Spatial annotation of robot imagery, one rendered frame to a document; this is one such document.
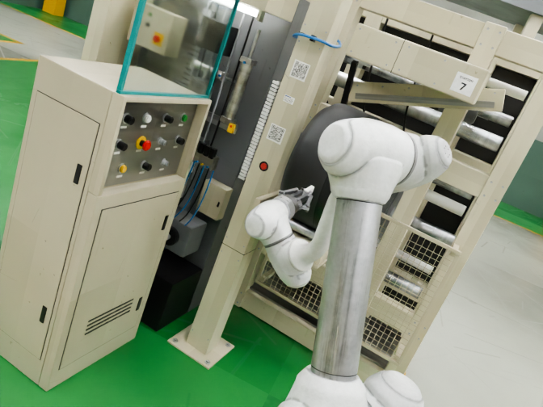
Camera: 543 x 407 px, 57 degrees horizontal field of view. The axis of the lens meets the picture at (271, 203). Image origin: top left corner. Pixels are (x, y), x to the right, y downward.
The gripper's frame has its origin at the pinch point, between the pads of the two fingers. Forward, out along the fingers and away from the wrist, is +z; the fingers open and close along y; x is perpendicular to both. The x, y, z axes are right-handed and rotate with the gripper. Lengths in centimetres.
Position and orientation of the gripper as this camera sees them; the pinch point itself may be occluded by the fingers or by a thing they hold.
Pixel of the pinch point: (308, 191)
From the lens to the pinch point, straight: 187.7
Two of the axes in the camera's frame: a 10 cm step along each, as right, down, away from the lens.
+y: -8.4, -4.4, 3.1
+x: -2.8, 8.5, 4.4
